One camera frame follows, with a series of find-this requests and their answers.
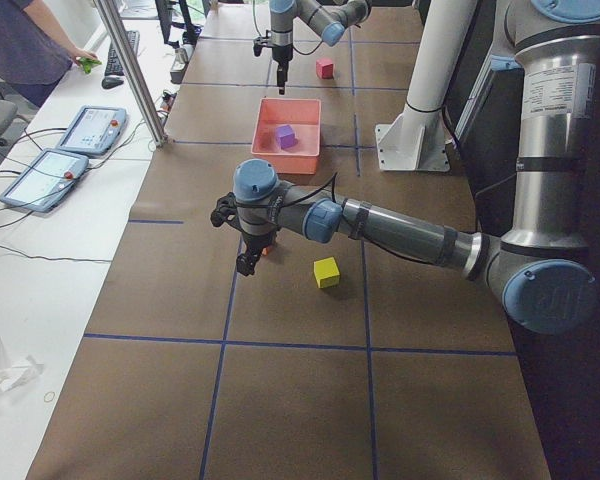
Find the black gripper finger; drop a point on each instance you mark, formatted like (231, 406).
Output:
(246, 263)
(282, 77)

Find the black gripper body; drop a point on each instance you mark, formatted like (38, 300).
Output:
(254, 242)
(281, 56)

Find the red foam block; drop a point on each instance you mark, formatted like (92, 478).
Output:
(324, 68)

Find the purple foam block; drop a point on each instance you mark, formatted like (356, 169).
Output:
(285, 136)

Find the yellow foam block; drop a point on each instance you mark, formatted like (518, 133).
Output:
(326, 272)

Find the pink plastic bin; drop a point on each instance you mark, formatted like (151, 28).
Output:
(304, 115)

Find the far teach pendant tablet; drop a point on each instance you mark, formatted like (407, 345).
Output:
(93, 131)

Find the teach pendant tablet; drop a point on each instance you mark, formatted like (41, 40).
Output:
(46, 181)
(93, 131)

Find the black computer mouse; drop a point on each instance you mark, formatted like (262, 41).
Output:
(110, 82)

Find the near teach pendant tablet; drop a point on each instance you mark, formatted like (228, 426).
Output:
(46, 181)

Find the green object on desk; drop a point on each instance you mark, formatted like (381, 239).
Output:
(88, 64)

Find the person in purple shirt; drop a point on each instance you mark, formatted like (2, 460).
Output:
(35, 50)

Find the crumpled white paper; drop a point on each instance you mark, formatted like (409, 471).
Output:
(14, 375)

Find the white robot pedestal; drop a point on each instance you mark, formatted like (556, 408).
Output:
(415, 140)

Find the aluminium frame post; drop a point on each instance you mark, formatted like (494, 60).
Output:
(114, 26)

